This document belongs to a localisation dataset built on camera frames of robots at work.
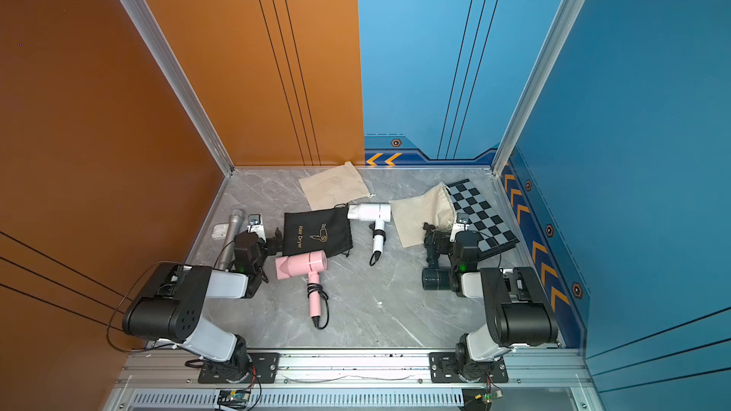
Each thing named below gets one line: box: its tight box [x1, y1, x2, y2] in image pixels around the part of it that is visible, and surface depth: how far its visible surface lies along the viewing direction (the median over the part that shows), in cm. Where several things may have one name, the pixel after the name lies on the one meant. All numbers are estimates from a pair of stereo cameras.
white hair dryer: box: [347, 202, 392, 267], surface depth 101 cm
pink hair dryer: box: [275, 249, 329, 328], surface depth 88 cm
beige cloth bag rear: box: [298, 160, 376, 211], surface depth 118 cm
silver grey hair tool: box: [217, 208, 245, 271], surface depth 101 cm
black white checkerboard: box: [445, 178, 520, 261], surface depth 104 cm
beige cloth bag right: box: [388, 181, 456, 248], surface depth 104 cm
